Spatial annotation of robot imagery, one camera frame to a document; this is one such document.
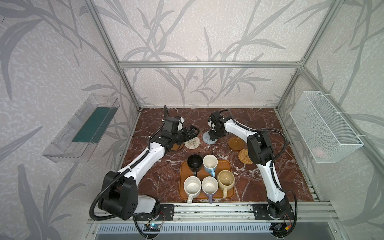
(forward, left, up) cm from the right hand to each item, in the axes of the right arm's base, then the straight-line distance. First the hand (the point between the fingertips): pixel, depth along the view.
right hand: (213, 132), depth 104 cm
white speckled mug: (-36, +14, 0) cm, 38 cm away
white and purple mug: (-36, +4, 0) cm, 36 cm away
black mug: (-25, +12, +7) cm, 29 cm away
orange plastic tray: (-28, +18, 0) cm, 33 cm away
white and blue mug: (-23, +3, +2) cm, 23 cm away
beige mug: (-32, -5, 0) cm, 33 cm away
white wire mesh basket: (-26, -44, +34) cm, 62 cm away
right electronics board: (-54, -31, -6) cm, 62 cm away
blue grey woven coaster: (-5, +5, -1) cm, 7 cm away
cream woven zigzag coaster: (-8, +15, 0) cm, 17 cm away
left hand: (-11, +11, +19) cm, 25 cm away
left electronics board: (-54, +32, -1) cm, 63 cm away
